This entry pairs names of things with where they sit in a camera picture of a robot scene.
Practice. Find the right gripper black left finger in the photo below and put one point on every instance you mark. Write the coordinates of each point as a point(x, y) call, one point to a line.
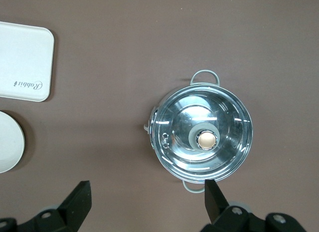
point(72, 209)

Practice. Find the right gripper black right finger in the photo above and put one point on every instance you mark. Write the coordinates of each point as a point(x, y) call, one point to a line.
point(216, 207)

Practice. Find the round white plate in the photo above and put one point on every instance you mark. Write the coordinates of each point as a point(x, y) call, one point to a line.
point(10, 142)

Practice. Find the glass lid with knob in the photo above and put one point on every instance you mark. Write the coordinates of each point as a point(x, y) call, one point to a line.
point(204, 139)

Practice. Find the white rectangular rabbit tray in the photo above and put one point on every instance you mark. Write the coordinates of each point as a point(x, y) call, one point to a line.
point(25, 62)

